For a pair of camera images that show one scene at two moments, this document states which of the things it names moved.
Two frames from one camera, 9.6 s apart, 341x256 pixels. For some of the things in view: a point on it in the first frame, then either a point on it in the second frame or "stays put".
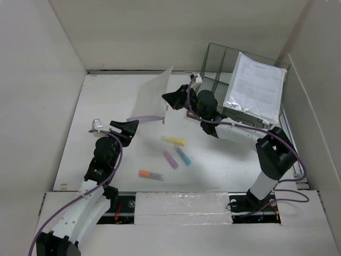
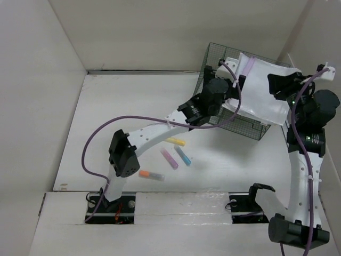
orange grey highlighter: x=152 y=175 stays put
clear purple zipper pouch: x=151 y=103 to x=258 y=103
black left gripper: x=128 y=130 to x=232 y=92
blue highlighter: x=184 y=157 stays put
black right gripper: x=176 y=98 to x=282 y=85
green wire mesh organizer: x=216 y=75 stays put
